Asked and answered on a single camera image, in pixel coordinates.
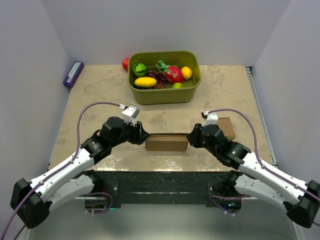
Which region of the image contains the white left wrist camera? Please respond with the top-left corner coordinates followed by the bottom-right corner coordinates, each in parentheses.
top-left (121, 105), bottom-right (140, 126)

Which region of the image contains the small folded cardboard box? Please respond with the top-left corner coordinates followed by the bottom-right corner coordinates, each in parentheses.
top-left (216, 117), bottom-right (236, 141)

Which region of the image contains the yellow toy mango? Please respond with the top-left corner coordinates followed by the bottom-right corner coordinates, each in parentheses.
top-left (134, 77), bottom-right (157, 88)

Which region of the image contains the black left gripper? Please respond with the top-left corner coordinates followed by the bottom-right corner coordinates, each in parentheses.
top-left (110, 117), bottom-right (150, 148)

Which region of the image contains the purple white rectangular box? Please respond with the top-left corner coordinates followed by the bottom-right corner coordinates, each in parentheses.
top-left (63, 61), bottom-right (85, 89)

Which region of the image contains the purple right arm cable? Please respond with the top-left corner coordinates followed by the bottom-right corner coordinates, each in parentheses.
top-left (204, 108), bottom-right (320, 203)

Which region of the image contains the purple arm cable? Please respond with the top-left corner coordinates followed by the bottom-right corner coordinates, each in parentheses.
top-left (0, 101), bottom-right (125, 240)
top-left (204, 108), bottom-right (320, 203)

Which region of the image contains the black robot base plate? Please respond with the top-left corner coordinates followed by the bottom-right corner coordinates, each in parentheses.
top-left (84, 170), bottom-right (242, 212)

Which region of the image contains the pink toy dragon fruit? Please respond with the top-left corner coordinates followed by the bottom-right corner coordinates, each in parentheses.
top-left (155, 60), bottom-right (184, 84)

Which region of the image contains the yellow toy lemon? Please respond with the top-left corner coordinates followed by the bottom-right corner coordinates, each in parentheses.
top-left (180, 66), bottom-right (193, 80)

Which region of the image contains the brown cardboard box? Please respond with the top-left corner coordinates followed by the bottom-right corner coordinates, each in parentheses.
top-left (145, 133), bottom-right (189, 152)

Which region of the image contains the green plastic basket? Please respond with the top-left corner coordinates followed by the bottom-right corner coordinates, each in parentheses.
top-left (128, 51), bottom-right (201, 105)

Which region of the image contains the red toy apple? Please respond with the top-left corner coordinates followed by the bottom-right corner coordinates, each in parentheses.
top-left (122, 57), bottom-right (129, 72)

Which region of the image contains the green toy lime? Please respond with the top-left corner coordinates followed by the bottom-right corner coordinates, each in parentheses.
top-left (171, 82), bottom-right (184, 89)

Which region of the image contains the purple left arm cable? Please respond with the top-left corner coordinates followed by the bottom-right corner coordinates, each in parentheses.
top-left (0, 101), bottom-right (125, 240)

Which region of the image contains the small toy watermelon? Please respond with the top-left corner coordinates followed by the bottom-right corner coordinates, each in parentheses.
top-left (132, 62), bottom-right (147, 78)

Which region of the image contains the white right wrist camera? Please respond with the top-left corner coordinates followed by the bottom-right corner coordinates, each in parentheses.
top-left (201, 111), bottom-right (219, 127)

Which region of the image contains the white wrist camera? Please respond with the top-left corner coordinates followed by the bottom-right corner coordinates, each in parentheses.
top-left (121, 105), bottom-right (140, 126)
top-left (201, 111), bottom-right (219, 127)

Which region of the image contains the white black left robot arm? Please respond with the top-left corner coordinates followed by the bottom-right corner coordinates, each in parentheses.
top-left (10, 116), bottom-right (150, 229)

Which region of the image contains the purple toy grapes bunch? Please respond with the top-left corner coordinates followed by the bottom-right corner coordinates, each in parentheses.
top-left (146, 70), bottom-right (168, 89)

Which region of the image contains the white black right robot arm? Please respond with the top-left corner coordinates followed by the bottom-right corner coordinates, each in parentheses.
top-left (187, 123), bottom-right (320, 228)

